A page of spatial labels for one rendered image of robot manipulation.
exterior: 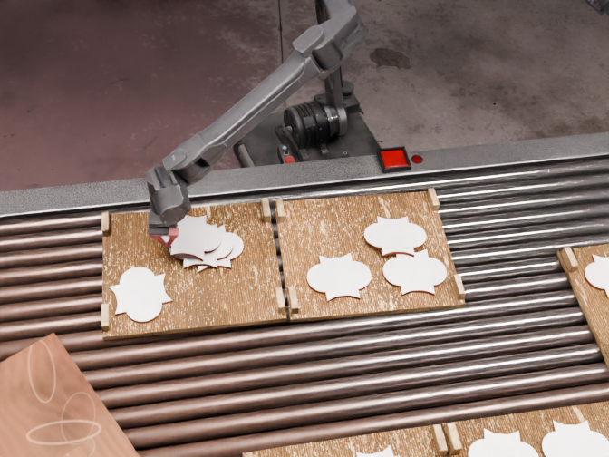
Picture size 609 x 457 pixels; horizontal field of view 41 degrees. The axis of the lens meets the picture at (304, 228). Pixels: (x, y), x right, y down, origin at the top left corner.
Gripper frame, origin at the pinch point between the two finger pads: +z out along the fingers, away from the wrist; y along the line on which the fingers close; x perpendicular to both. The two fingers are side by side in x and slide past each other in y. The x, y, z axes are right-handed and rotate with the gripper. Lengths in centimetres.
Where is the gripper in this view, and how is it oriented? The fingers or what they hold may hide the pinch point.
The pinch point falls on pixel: (168, 230)
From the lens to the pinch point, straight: 193.4
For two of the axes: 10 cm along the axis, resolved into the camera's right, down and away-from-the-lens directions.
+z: -0.3, 6.1, 7.9
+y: -0.2, -8.0, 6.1
